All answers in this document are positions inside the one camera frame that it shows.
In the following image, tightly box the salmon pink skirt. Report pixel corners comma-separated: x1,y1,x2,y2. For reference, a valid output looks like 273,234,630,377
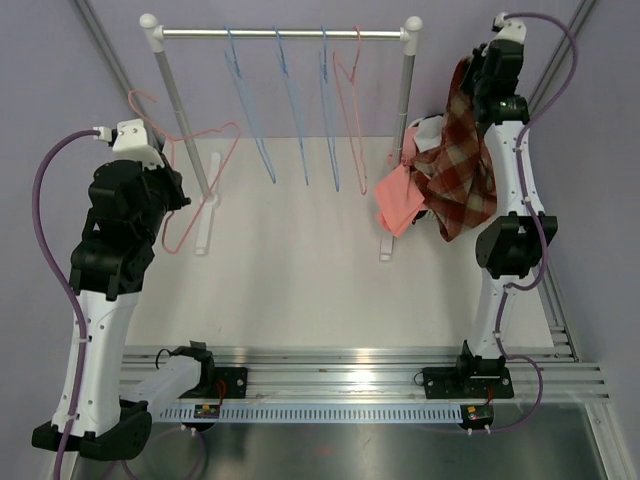
374,126,430,237

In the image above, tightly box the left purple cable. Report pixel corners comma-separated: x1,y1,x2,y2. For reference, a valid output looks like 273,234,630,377
31,128,207,480

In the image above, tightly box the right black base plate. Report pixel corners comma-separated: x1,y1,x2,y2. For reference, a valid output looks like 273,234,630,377
421,367,514,400

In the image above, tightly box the brown plaid garment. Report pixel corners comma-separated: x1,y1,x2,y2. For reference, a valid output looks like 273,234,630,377
410,58,497,242

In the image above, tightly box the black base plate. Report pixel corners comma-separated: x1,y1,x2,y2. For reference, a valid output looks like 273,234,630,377
421,367,514,400
180,367,249,400

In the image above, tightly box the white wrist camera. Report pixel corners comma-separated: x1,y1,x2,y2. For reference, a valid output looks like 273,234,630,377
492,13,527,46
94,119,164,170

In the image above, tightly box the pink wire hanger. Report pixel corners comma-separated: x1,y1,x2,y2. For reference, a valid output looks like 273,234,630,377
127,89,242,256
332,25,368,196

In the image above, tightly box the blue wire hanger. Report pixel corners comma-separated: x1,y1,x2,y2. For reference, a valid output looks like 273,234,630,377
318,26,341,192
224,26,277,184
273,27,310,186

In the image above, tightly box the white plastic basket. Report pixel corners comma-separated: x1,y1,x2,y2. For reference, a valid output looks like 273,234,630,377
407,116,451,224

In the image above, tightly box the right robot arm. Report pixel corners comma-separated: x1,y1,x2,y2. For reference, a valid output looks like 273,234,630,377
444,40,558,399

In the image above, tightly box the aluminium mounting rail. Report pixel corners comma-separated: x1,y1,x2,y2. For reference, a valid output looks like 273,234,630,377
114,324,611,404

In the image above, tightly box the white slotted cable duct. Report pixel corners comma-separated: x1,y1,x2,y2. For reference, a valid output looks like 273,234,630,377
158,402,462,424

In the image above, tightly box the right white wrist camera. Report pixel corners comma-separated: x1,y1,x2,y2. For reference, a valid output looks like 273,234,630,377
492,13,527,46

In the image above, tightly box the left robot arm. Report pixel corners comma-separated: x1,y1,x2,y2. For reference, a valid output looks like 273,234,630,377
31,160,217,461

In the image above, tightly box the white garment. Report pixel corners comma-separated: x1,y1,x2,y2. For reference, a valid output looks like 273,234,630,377
410,115,444,153

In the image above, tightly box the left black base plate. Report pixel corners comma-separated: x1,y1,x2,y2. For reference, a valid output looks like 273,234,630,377
180,367,249,400

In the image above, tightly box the white metal clothes rack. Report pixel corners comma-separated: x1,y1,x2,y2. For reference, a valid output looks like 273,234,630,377
139,11,425,262

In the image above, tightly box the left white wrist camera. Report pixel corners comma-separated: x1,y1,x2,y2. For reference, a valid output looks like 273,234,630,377
94,119,164,170

